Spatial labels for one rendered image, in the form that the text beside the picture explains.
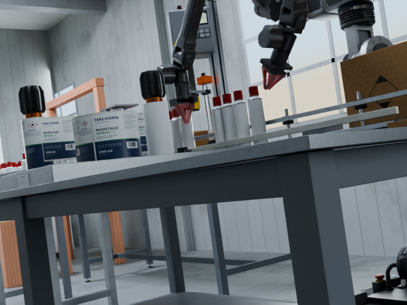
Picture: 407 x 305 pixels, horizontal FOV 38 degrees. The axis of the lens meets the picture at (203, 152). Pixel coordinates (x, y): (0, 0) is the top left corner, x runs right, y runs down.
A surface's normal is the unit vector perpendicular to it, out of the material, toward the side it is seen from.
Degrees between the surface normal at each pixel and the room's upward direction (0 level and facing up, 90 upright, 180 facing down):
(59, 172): 90
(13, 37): 90
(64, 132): 90
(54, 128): 90
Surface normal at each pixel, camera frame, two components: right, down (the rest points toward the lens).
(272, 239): -0.80, 0.08
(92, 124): -0.18, -0.02
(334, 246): 0.64, -0.12
